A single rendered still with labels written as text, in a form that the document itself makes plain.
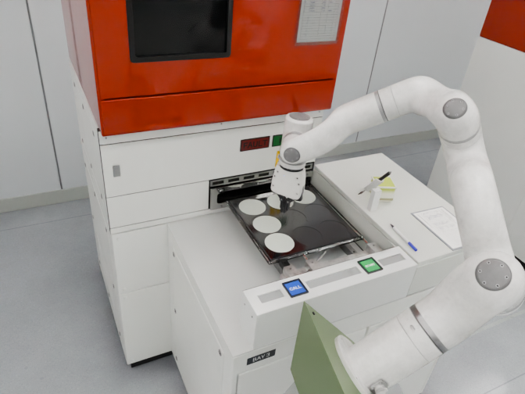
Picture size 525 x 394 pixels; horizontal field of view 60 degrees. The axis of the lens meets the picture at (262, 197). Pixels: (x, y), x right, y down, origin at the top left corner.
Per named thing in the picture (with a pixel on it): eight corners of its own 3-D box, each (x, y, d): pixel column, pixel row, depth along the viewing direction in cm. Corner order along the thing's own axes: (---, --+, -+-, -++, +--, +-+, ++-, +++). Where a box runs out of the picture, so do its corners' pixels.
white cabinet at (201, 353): (171, 362, 215) (166, 224, 169) (341, 305, 254) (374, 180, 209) (222, 501, 169) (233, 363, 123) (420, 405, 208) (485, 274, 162)
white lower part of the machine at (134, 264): (99, 274, 258) (80, 145, 212) (234, 241, 291) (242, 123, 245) (127, 377, 207) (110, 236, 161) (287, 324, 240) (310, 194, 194)
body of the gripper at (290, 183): (272, 162, 140) (267, 192, 147) (302, 172, 137) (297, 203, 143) (282, 152, 146) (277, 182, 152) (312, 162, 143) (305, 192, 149)
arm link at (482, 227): (469, 313, 96) (474, 320, 110) (533, 306, 91) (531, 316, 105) (428, 110, 116) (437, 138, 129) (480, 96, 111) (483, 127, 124)
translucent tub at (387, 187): (367, 191, 172) (371, 175, 169) (386, 191, 173) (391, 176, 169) (373, 202, 166) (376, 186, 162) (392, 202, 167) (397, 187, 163)
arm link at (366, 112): (391, 136, 120) (286, 173, 131) (387, 113, 133) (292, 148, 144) (379, 105, 116) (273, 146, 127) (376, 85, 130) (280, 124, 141)
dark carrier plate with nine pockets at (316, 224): (229, 202, 171) (229, 200, 171) (308, 186, 185) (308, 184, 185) (270, 260, 146) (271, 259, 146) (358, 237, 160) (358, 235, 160)
